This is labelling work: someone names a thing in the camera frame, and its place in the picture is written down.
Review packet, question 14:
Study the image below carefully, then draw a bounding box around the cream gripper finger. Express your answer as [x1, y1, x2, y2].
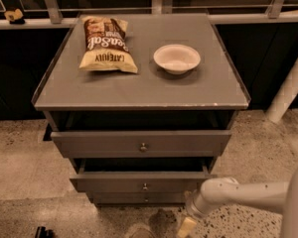
[177, 216, 198, 238]

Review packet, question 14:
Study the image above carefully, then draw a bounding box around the grey drawer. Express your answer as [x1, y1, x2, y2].
[71, 158, 214, 193]
[52, 130, 231, 159]
[88, 192, 185, 205]

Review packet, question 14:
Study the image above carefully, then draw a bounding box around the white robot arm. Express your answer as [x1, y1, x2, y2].
[177, 169, 298, 238]

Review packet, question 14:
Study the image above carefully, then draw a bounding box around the grey bottom drawer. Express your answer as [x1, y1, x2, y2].
[88, 192, 185, 205]

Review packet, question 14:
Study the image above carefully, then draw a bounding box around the grey top drawer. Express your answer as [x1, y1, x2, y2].
[52, 130, 231, 159]

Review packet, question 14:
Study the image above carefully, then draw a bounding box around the grey drawer cabinet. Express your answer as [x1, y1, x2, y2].
[31, 13, 251, 206]

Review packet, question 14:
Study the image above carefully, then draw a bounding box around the black object on floor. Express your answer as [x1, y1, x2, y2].
[35, 226, 55, 238]

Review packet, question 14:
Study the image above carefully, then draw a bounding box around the white paper bowl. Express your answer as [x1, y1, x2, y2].
[153, 45, 201, 74]

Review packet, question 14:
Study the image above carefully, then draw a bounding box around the white diagonal pole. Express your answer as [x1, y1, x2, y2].
[266, 58, 298, 123]

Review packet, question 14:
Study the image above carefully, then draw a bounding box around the sea salt chips bag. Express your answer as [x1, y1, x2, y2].
[79, 16, 138, 73]

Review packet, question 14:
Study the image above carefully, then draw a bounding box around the metal window railing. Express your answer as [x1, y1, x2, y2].
[0, 0, 298, 30]

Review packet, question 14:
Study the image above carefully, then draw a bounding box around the small yellow black object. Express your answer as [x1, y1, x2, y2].
[4, 9, 25, 25]

